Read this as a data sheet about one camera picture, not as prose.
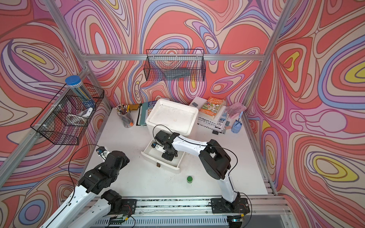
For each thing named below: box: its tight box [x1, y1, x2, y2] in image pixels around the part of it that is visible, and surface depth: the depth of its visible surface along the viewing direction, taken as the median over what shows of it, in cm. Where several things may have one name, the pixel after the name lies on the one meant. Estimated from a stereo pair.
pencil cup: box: [115, 103, 135, 129], surface depth 101 cm
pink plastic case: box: [225, 102, 247, 119], surface depth 121 cm
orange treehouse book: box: [199, 96, 225, 117], surface depth 106 cm
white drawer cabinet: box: [145, 98, 200, 143], surface depth 85 cm
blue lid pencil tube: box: [65, 75, 96, 109], surface depth 76 cm
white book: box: [189, 95, 208, 110], surface depth 114 cm
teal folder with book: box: [139, 100, 158, 126], surface depth 117 cm
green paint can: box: [186, 175, 193, 184], surface depth 82 cm
